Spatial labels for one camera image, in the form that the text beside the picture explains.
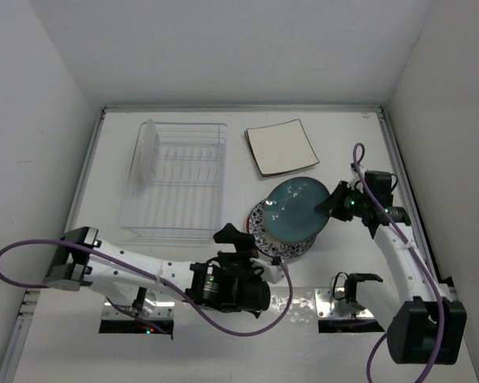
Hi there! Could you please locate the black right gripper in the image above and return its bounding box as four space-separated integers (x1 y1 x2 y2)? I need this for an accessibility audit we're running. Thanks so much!
315 180 369 222

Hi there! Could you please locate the blue white floral plate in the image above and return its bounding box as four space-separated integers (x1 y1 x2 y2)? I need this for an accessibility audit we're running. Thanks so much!
252 198 317 260

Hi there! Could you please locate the red teal floral plate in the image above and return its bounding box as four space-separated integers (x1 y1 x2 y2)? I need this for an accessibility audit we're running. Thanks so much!
245 209 263 253

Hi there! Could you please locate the teal blossom plate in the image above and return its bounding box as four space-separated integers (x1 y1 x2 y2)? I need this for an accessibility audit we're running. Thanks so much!
262 176 331 243

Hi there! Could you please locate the square cream plate black rim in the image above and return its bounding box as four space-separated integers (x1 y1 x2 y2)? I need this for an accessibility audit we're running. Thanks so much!
248 119 319 177

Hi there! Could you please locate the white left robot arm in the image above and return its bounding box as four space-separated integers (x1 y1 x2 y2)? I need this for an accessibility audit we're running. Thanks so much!
43 223 283 316

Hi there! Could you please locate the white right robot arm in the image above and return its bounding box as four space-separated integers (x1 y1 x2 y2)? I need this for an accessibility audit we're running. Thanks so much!
315 171 467 365

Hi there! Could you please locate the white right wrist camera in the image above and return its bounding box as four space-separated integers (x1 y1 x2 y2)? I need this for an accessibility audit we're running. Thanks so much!
348 163 366 192

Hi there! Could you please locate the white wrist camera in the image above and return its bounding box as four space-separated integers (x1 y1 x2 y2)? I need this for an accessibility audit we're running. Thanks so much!
348 163 366 192
250 256 287 284

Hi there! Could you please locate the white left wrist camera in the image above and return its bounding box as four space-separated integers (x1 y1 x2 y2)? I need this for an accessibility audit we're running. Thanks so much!
250 256 287 284

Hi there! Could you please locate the clear wire dish rack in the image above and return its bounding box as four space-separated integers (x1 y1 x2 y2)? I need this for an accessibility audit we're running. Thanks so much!
118 120 227 240

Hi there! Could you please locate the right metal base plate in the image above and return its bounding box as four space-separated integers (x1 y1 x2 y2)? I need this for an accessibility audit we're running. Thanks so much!
315 287 374 321

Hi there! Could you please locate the aluminium table frame rail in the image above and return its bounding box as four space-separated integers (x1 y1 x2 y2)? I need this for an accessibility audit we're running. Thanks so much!
14 105 422 382

